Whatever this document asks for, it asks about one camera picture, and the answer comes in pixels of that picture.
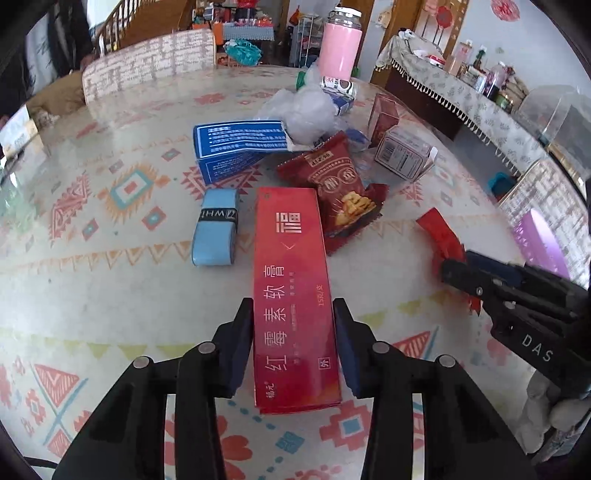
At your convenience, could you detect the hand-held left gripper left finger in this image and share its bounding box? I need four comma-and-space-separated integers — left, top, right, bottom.
53, 298, 254, 480

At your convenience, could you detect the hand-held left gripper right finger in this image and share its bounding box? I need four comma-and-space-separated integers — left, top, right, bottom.
333, 298, 539, 480

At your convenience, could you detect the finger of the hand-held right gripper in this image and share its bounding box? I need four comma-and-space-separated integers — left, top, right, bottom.
465, 250, 575, 298
438, 258, 578, 326

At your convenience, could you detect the purple plastic basket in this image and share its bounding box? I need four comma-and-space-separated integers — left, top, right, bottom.
512, 209, 571, 280

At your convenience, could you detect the red wrapper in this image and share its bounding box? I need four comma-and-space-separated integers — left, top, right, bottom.
416, 208, 485, 315

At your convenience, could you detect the long red cardboard box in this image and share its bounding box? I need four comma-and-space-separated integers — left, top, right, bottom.
253, 187, 343, 415

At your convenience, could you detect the blue wrapper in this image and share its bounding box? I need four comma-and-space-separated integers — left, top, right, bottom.
344, 129, 371, 151

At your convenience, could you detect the clear plastic bag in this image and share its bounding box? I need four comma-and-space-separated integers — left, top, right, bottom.
256, 85, 352, 148

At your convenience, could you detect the person's right hand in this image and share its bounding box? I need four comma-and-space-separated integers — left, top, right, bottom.
515, 369, 587, 455

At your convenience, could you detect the chair with brown patterned cover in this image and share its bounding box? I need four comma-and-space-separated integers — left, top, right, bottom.
501, 159, 589, 278
82, 28, 216, 104

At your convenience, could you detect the light blue grip tape roll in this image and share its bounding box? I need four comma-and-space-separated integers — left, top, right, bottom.
191, 188, 241, 267

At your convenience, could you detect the patterned tablecloth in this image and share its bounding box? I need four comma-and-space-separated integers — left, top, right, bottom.
0, 65, 555, 480

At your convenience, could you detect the small grey white box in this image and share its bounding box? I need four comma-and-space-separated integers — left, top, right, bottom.
373, 126, 438, 181

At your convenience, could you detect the red snack packet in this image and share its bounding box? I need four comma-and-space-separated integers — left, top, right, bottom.
276, 130, 389, 256

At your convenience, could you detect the mesh food cover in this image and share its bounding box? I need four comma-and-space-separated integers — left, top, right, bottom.
517, 85, 591, 181

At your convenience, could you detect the leaf print sideboard cloth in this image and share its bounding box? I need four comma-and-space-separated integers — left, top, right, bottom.
374, 34, 555, 176

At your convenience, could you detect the small dark red box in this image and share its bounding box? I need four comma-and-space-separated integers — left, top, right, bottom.
367, 93, 402, 144

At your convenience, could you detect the group of bottles and jars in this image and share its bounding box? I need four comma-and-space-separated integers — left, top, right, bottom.
445, 39, 527, 114

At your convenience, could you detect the open blue cardboard box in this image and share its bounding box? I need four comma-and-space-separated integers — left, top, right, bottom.
192, 121, 289, 188

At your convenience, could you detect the blue white carton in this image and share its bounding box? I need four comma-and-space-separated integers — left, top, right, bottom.
325, 90, 356, 117

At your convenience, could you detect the white drink can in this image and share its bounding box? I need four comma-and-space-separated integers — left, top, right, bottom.
321, 76, 358, 100

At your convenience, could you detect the pink sleeved bottle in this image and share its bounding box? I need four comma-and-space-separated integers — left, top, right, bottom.
321, 7, 363, 81

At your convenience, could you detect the teal plastic bag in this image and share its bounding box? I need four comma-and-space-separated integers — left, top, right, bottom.
225, 39, 262, 65

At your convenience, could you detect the white paper box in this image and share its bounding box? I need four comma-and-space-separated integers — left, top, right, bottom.
0, 105, 40, 158

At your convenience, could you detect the blue gingham covered table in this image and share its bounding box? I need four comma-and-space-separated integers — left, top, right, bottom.
222, 21, 275, 44

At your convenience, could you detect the wooden staircase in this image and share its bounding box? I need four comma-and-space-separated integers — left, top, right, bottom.
95, 0, 197, 56

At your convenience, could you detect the red paper wall decoration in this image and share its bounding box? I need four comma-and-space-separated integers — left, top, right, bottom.
492, 0, 520, 21

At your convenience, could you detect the metal wire rack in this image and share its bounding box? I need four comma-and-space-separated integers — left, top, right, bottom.
291, 14, 324, 70

